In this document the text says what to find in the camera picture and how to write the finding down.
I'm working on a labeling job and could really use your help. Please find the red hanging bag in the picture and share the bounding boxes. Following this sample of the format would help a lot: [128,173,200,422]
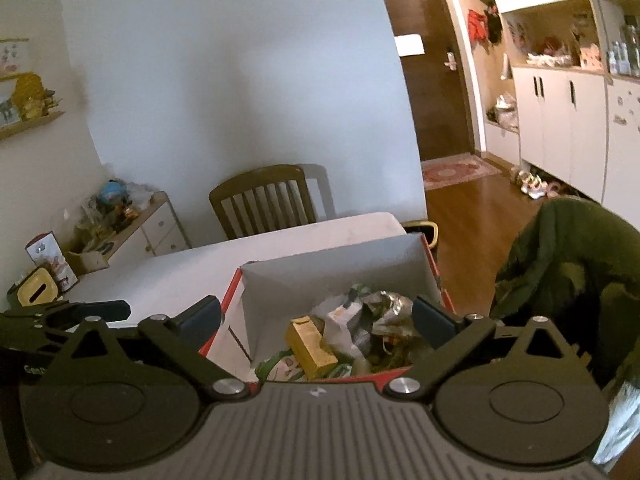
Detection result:
[467,8,488,43]

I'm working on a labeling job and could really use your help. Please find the white paper sheet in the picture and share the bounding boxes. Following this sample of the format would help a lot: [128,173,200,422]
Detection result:
[393,34,426,57]

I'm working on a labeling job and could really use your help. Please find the green jacket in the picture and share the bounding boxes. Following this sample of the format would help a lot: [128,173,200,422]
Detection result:
[490,197,640,391]

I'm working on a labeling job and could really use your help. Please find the dark hanging bag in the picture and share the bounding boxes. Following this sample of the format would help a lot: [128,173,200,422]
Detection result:
[485,5,503,43]

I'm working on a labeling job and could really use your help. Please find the green white packet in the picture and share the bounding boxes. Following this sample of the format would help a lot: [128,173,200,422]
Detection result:
[255,347,356,383]

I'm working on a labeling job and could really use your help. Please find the tall clear bottle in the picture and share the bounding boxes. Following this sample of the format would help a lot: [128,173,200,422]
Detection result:
[622,22,640,78]

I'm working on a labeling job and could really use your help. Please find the yellow rimmed black bin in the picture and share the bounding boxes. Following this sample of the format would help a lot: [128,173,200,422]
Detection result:
[400,219,441,251]

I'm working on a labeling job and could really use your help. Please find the wooden wall shelf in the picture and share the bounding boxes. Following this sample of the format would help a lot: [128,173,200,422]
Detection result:
[0,110,66,141]

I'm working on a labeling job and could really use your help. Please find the white plastic bag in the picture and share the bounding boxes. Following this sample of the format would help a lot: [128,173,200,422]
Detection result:
[312,295,373,361]

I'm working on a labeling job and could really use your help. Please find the brown wooden door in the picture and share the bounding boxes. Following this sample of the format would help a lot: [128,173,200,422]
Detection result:
[374,0,476,161]

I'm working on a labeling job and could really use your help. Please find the red cardboard box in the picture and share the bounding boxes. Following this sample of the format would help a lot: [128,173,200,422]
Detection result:
[197,232,457,396]

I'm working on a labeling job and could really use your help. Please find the small clear bottles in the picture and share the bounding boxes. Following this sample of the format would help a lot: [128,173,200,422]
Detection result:
[607,40,628,75]

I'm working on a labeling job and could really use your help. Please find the small photo card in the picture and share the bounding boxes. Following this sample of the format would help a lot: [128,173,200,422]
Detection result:
[0,92,21,126]

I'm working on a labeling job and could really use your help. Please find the white cabinet with stickers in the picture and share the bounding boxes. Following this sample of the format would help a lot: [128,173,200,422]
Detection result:
[600,77,640,211]

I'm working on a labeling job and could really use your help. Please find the white bags in cubby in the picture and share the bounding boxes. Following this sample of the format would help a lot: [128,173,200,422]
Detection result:
[487,92,521,131]

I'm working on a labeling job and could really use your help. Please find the red white snack bag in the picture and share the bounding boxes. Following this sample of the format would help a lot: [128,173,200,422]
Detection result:
[25,230,78,291]

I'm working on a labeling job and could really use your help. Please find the yellow green tissue box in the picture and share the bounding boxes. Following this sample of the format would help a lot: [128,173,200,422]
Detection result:
[6,266,62,311]

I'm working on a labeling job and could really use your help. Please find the pale patterned cloth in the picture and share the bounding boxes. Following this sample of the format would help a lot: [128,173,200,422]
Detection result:
[592,377,640,466]

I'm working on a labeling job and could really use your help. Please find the pink white box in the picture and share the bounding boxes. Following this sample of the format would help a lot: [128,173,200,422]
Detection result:
[577,42,603,70]

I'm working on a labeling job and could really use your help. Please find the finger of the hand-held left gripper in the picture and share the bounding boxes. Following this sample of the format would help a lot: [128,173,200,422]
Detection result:
[0,300,132,347]

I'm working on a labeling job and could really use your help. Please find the white base cabinet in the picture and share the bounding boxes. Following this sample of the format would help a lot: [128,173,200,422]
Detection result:
[512,65,613,201]

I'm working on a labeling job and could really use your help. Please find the wooden slatted chair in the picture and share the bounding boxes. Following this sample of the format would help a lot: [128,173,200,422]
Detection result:
[208,164,318,241]

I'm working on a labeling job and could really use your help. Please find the white wooden sideboard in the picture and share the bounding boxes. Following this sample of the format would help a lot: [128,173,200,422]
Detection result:
[65,191,192,273]

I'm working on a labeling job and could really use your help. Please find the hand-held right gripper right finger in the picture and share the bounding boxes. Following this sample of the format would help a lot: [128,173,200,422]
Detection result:
[384,295,583,396]

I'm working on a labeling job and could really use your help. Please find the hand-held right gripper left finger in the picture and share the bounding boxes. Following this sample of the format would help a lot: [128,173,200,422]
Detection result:
[57,294,251,402]

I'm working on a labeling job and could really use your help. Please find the wooden framed picture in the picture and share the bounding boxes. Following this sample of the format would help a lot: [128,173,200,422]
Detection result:
[0,37,31,81]

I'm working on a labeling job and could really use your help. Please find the silver foil bag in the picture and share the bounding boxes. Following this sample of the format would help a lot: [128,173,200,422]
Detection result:
[360,290,426,341]

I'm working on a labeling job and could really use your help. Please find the red patterned rug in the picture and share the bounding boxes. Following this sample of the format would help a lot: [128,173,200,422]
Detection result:
[421,155,502,192]

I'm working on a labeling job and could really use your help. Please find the yellow honeycomb ornament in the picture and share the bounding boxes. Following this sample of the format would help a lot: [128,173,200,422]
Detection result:
[12,72,57,121]

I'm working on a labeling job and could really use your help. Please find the crumpled clear plastic bag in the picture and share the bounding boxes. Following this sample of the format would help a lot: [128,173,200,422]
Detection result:
[125,182,153,208]

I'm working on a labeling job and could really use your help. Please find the open cardboard box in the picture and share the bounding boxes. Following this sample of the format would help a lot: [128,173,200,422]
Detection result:
[65,247,110,273]

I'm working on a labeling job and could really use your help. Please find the blue globe toy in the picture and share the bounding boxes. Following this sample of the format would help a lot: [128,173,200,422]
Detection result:
[97,180,126,206]

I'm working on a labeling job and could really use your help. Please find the counter clutter pile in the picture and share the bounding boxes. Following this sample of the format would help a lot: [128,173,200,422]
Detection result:
[525,35,573,67]

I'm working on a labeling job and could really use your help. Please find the yellow carton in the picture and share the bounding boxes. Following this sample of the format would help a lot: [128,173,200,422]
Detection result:
[285,315,338,380]

